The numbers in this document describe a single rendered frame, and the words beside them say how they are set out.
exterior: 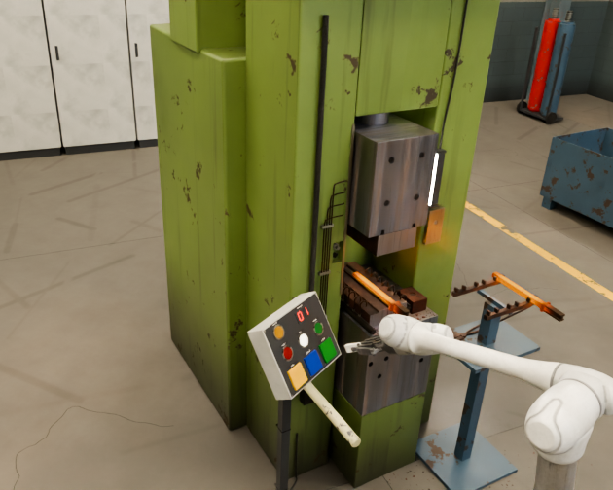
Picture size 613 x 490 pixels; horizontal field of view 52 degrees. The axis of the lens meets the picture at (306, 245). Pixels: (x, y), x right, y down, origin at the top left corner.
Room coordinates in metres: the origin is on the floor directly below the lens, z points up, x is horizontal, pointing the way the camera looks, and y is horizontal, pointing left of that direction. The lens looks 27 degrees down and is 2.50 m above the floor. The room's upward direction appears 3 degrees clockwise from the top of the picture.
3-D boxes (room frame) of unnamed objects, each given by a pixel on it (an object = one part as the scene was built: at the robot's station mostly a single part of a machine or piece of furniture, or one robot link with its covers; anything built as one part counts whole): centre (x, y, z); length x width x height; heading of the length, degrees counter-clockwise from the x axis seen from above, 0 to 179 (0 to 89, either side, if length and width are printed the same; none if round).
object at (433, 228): (2.63, -0.58, 1.27); 0.09 x 0.02 x 0.17; 121
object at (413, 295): (2.50, -0.50, 0.95); 0.12 x 0.09 x 0.07; 31
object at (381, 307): (2.54, -0.27, 0.96); 0.42 x 0.20 x 0.09; 31
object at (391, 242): (2.54, -0.27, 1.32); 0.42 x 0.20 x 0.10; 31
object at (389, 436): (2.58, -0.31, 0.23); 0.56 x 0.38 x 0.47; 31
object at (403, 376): (2.58, -0.31, 0.69); 0.56 x 0.38 x 0.45; 31
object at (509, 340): (2.47, -0.87, 0.75); 0.40 x 0.30 x 0.02; 120
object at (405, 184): (2.56, -0.30, 1.56); 0.42 x 0.39 x 0.40; 31
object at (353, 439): (2.10, -0.13, 0.62); 0.44 x 0.05 x 0.05; 31
